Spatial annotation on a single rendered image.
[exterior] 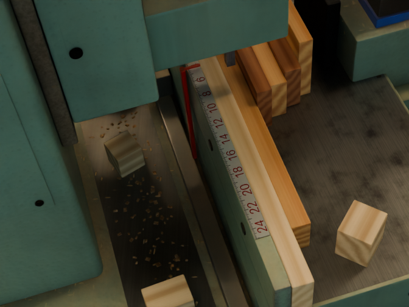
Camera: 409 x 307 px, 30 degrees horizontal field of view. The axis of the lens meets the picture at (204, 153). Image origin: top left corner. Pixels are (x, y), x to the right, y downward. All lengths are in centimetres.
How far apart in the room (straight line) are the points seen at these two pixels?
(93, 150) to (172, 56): 25
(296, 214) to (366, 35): 22
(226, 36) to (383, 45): 18
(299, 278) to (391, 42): 29
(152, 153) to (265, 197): 26
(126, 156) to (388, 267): 33
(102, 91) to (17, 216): 14
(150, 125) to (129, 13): 34
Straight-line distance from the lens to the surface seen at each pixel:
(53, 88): 64
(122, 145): 87
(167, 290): 76
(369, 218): 68
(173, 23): 67
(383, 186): 75
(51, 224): 72
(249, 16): 69
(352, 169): 76
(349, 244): 68
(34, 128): 62
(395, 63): 84
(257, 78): 75
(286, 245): 65
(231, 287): 78
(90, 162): 91
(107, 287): 82
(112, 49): 63
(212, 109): 73
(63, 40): 61
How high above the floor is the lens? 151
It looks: 52 degrees down
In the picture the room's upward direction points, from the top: 7 degrees counter-clockwise
